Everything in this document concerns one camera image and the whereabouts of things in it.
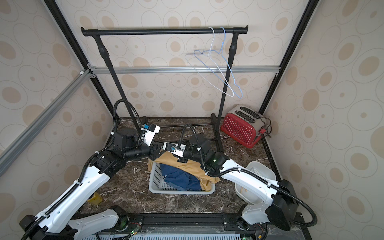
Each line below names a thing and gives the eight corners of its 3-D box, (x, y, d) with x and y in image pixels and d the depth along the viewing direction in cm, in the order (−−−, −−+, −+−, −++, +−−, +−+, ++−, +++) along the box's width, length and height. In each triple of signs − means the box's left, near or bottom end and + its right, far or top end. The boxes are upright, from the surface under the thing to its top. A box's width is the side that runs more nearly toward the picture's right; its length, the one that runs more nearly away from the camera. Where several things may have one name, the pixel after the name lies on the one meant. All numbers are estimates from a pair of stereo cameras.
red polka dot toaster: (220, 132, 114) (224, 114, 100) (233, 120, 122) (238, 102, 108) (249, 150, 104) (257, 133, 89) (260, 136, 112) (270, 118, 97)
